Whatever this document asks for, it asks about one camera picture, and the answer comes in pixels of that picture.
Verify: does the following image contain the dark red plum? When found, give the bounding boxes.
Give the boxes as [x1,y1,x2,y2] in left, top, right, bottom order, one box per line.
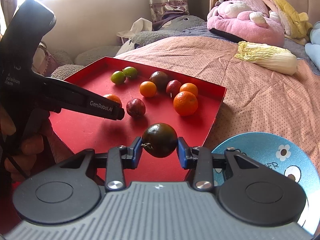
[126,98,146,118]

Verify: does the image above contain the large orange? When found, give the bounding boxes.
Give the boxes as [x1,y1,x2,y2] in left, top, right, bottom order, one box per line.
[173,91,199,116]

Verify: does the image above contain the small orange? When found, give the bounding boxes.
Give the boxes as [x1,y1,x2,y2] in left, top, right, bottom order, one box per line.
[180,83,199,96]

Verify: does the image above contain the yellow-orange kumquat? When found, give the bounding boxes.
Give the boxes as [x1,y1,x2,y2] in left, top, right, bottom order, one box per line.
[139,81,157,98]

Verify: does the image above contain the red plum with stem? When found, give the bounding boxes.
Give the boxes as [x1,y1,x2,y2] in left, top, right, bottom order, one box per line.
[166,80,182,98]

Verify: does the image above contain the green fruit front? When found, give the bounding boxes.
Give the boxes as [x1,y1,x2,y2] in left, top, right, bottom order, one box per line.
[110,70,126,85]

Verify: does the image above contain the green fruit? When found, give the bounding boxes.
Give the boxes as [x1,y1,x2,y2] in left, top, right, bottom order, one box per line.
[110,70,126,85]
[123,66,138,79]

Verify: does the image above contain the green fruit back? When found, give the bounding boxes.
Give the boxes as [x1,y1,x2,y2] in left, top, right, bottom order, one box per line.
[123,66,138,79]

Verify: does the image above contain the dark brown tomato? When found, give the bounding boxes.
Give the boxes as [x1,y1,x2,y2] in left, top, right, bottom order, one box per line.
[149,71,169,90]

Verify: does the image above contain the left hand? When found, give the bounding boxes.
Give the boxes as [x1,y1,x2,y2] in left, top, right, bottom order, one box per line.
[1,106,53,184]

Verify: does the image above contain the red tray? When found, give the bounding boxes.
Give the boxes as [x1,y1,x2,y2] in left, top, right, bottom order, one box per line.
[49,56,227,183]

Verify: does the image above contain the blue tiger bowl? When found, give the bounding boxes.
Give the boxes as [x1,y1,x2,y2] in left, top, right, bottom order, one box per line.
[212,132,319,235]

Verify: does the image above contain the pink dotted bedspread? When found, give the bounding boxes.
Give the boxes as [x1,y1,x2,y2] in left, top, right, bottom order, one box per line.
[119,36,319,167]

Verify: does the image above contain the napa cabbage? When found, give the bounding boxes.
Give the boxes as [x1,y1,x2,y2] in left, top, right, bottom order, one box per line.
[234,41,298,75]

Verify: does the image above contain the white tote bag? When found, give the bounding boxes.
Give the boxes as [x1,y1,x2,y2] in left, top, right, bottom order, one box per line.
[116,18,152,56]

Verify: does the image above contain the grey shark plush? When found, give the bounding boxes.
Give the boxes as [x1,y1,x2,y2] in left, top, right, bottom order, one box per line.
[50,15,205,80]

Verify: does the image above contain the pink plush toy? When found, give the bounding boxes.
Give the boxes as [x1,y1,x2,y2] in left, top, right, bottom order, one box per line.
[207,0,285,47]

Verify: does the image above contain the light blue blanket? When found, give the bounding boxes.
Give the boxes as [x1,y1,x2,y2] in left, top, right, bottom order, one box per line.
[305,22,320,69]

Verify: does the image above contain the yellow plush blanket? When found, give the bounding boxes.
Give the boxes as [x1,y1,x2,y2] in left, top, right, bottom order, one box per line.
[262,0,313,45]

